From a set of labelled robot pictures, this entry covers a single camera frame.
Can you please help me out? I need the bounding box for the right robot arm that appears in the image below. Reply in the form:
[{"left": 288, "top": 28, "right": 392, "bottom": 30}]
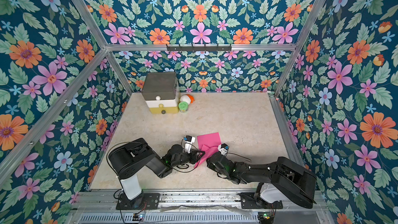
[{"left": 206, "top": 152, "right": 316, "bottom": 209}]

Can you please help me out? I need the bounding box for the orange white plush toy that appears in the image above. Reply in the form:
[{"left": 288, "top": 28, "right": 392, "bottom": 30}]
[{"left": 179, "top": 94, "right": 195, "bottom": 105}]

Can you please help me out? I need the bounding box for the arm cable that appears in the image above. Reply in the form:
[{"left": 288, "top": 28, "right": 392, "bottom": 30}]
[
  {"left": 226, "top": 151, "right": 252, "bottom": 162},
  {"left": 169, "top": 149, "right": 206, "bottom": 174}
]

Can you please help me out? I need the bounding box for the pink square paper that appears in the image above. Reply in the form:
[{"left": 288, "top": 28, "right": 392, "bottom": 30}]
[{"left": 195, "top": 145, "right": 219, "bottom": 167}]

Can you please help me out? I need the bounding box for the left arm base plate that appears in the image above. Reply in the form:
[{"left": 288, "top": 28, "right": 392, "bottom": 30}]
[{"left": 116, "top": 193, "right": 160, "bottom": 211}]

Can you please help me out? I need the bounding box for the black hook rail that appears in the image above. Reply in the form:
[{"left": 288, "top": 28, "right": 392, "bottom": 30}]
[{"left": 166, "top": 44, "right": 232, "bottom": 52}]

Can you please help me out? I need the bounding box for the green lidded can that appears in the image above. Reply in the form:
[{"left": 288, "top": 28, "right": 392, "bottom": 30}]
[{"left": 178, "top": 101, "right": 189, "bottom": 113}]

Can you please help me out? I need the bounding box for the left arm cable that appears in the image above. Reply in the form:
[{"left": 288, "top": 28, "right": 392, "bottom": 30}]
[{"left": 169, "top": 149, "right": 206, "bottom": 174}]

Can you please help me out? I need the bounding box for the small drawer cabinet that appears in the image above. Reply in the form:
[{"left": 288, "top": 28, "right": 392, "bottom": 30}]
[{"left": 142, "top": 72, "right": 179, "bottom": 115}]

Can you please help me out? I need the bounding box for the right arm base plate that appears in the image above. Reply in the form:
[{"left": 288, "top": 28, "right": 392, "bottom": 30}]
[{"left": 238, "top": 192, "right": 283, "bottom": 210}]

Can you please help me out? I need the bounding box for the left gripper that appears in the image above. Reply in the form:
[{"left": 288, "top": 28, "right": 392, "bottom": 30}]
[{"left": 170, "top": 149, "right": 205, "bottom": 169}]

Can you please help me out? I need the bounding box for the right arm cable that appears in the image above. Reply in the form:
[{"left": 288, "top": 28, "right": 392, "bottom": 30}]
[{"left": 226, "top": 151, "right": 252, "bottom": 162}]

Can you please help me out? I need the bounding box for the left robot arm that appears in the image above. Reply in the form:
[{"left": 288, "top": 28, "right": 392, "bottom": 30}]
[{"left": 106, "top": 136, "right": 205, "bottom": 201}]

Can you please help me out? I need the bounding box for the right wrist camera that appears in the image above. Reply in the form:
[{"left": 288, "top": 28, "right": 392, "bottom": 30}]
[{"left": 218, "top": 143, "right": 229, "bottom": 156}]

